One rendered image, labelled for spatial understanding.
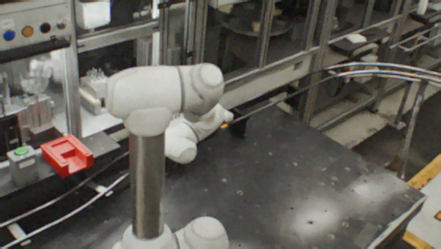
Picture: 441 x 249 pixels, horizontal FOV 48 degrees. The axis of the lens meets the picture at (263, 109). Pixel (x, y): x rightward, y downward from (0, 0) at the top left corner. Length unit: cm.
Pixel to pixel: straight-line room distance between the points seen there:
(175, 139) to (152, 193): 42
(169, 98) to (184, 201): 91
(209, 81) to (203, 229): 56
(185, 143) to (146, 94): 58
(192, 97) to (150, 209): 39
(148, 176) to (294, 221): 87
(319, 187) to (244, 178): 35
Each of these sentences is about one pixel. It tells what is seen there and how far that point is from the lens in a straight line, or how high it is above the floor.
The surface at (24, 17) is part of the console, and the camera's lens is 181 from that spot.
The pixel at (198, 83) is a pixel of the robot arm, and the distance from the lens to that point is 134.
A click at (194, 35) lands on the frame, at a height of 123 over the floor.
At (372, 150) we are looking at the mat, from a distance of 392.
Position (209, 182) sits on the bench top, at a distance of 228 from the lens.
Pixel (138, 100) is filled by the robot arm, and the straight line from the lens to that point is 133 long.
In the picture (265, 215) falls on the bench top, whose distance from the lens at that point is 216.
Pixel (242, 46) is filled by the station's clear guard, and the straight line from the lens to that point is 259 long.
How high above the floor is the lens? 217
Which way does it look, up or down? 32 degrees down
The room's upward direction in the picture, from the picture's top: 9 degrees clockwise
